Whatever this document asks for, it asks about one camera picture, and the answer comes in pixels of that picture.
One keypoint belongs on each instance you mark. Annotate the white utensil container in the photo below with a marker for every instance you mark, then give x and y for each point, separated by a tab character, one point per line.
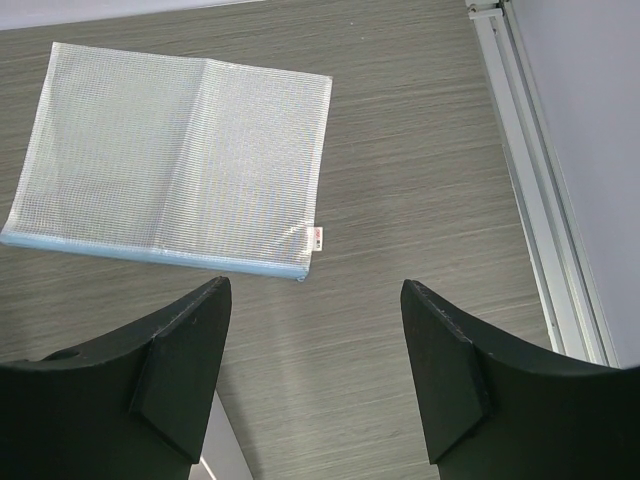
206	470

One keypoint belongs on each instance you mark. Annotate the grey cloth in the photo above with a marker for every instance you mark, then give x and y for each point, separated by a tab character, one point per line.
175	160

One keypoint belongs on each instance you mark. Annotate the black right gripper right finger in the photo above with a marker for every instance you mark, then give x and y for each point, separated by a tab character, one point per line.
494	406

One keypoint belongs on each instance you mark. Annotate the aluminium frame rail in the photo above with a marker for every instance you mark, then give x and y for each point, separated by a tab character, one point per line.
573	314

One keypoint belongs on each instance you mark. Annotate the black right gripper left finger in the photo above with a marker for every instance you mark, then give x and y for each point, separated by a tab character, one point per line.
130	404

